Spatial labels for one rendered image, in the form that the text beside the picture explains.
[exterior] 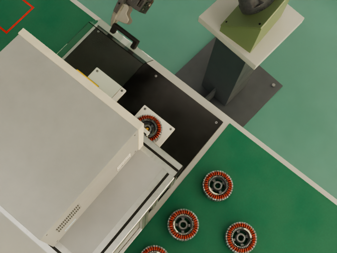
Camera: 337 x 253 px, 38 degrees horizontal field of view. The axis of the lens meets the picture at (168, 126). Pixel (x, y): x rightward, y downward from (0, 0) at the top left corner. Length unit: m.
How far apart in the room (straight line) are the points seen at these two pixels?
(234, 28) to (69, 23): 0.67
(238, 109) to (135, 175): 1.38
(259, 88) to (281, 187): 1.03
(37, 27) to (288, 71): 1.48
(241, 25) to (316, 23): 1.22
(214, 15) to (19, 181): 1.17
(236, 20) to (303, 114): 1.00
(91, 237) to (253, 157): 0.75
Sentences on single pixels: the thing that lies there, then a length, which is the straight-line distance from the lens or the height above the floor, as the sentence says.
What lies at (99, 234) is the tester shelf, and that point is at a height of 1.11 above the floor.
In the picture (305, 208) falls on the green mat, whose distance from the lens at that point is 1.93.
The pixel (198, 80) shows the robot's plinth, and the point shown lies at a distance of 2.79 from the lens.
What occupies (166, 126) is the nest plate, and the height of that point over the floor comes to 0.78.
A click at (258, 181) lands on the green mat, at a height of 0.75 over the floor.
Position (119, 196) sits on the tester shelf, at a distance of 1.46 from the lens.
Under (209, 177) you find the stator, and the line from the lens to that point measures 1.82.
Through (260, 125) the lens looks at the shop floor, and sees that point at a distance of 2.77.
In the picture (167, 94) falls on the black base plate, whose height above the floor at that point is 0.77.
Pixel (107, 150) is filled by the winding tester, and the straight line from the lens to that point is 1.28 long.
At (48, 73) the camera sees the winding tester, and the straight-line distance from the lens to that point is 1.38.
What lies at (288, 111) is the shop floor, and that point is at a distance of 2.84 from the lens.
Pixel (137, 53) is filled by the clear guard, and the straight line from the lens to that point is 1.69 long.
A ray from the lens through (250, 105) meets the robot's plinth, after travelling 2.78.
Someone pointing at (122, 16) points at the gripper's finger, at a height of 1.09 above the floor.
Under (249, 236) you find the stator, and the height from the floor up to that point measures 0.78.
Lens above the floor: 2.55
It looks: 71 degrees down
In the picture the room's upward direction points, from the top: 10 degrees clockwise
